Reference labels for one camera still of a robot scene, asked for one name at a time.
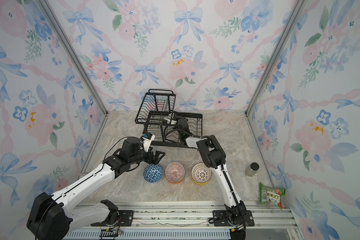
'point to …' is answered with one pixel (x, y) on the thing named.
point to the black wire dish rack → (170, 128)
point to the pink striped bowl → (175, 172)
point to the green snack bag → (267, 194)
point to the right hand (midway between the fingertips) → (177, 111)
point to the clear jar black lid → (252, 169)
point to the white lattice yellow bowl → (200, 174)
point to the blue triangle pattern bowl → (153, 173)
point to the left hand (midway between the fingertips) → (158, 149)
